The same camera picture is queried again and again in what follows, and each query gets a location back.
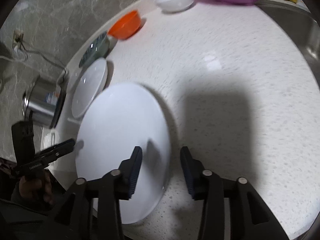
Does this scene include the wall power socket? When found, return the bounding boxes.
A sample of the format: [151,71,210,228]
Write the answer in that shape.
[12,30,24,49]

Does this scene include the orange plastic bowl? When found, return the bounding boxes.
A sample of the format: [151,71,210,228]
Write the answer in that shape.
[107,10,142,40]

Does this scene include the white folded cloth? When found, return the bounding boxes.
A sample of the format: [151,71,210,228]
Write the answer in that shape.
[41,128,60,150]

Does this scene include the blue floral green bowl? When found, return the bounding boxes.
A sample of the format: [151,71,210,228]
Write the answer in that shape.
[78,32,110,68]

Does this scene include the person left hand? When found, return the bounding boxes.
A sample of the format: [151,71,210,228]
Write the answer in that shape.
[18,171,54,204]

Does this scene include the large white plate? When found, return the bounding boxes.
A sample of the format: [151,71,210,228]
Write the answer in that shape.
[75,82,171,224]

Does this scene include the white charger cable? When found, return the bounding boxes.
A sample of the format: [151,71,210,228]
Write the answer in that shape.
[0,45,27,63]

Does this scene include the black power cable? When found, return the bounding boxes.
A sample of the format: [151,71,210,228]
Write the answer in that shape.
[18,38,68,81]

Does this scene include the stainless steel sink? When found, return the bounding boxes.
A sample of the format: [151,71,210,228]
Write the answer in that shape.
[255,0,320,82]

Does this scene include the stainless steel rice cooker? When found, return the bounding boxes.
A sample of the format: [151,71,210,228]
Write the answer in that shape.
[22,75,66,129]

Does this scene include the white shallow bowl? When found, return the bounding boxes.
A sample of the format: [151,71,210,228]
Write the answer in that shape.
[71,57,108,119]

